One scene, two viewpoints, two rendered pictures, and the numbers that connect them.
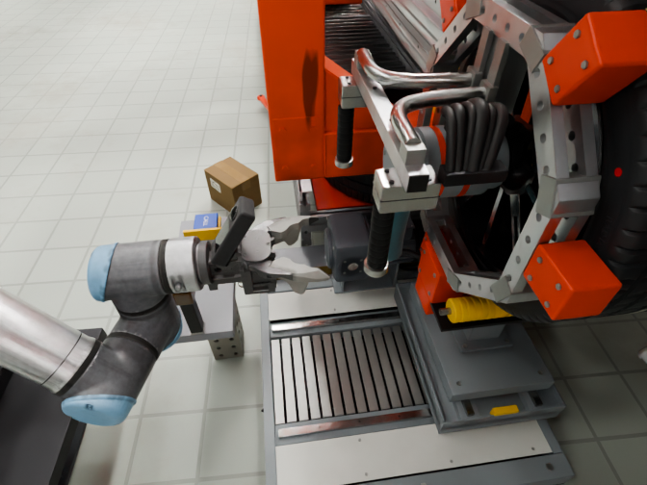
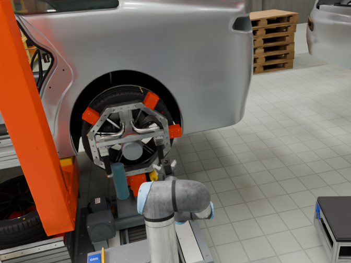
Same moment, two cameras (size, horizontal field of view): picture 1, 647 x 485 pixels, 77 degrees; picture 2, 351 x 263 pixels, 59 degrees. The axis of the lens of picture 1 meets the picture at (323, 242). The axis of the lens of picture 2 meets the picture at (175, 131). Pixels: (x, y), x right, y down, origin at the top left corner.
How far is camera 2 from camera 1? 1.77 m
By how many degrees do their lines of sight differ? 73
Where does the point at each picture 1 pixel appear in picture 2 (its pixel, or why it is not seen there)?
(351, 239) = (106, 214)
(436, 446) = not seen: hidden behind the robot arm
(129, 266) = not seen: hidden behind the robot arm
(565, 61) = (151, 102)
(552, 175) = (162, 118)
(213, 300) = (144, 246)
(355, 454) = (185, 239)
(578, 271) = (176, 127)
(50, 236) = not seen: outside the picture
